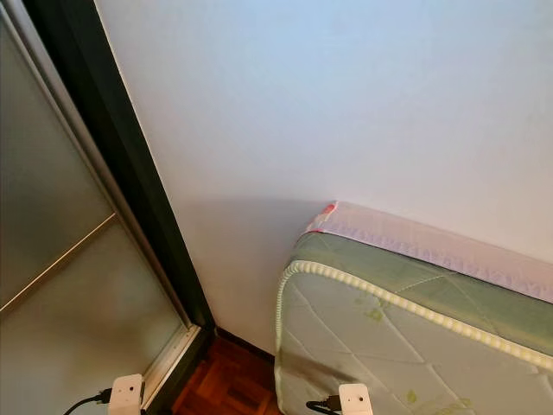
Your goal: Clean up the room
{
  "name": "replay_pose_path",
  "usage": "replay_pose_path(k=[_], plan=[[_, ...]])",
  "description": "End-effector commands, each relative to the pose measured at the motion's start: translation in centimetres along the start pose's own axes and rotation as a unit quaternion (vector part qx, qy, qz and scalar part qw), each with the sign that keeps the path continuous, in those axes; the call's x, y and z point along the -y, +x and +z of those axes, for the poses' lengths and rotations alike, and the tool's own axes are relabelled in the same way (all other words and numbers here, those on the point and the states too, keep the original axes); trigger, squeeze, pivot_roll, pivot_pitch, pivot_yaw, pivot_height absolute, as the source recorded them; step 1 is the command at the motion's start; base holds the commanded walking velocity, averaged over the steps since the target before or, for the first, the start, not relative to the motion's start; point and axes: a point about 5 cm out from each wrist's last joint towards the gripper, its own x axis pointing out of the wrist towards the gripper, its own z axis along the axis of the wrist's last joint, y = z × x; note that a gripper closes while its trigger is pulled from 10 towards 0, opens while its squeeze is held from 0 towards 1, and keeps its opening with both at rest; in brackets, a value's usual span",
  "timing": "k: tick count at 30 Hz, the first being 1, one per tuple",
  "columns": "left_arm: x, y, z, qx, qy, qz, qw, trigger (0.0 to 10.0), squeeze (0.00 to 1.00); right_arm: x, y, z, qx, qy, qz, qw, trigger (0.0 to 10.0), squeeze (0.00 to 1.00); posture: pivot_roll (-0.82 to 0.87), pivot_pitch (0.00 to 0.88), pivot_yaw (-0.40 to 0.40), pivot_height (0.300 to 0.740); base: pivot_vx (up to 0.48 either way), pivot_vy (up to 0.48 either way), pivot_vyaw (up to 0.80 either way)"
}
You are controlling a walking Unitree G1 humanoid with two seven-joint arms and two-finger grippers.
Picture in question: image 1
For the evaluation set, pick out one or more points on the frosted glass sliding door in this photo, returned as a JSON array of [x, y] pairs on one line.
[[43, 173]]

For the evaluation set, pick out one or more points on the dark skirting board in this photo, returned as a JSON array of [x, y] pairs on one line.
[[242, 343]]

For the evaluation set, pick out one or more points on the quilted green white mattress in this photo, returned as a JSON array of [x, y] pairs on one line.
[[397, 346]]

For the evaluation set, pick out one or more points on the dark door frame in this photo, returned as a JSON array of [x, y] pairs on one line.
[[99, 86]]

